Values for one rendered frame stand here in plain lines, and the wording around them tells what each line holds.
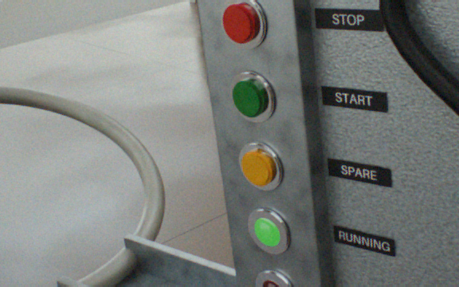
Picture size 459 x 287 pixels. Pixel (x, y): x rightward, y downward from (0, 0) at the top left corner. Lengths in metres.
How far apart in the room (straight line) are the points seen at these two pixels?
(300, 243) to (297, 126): 0.09
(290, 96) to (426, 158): 0.09
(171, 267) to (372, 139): 0.51
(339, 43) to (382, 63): 0.03
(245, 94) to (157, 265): 0.50
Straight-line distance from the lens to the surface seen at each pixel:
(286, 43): 0.46
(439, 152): 0.45
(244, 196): 0.53
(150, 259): 0.95
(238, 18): 0.46
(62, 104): 1.22
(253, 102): 0.48
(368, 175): 0.48
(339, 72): 0.46
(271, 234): 0.52
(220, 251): 3.21
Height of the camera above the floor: 1.61
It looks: 20 degrees down
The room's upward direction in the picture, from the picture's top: 7 degrees counter-clockwise
